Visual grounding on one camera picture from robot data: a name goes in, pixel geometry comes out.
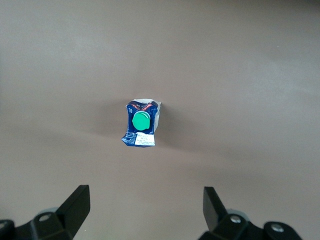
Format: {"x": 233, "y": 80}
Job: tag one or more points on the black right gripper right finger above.
{"x": 225, "y": 227}

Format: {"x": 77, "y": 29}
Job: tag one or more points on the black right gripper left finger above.
{"x": 67, "y": 220}

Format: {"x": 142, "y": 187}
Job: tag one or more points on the blue milk carton green cap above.
{"x": 141, "y": 121}

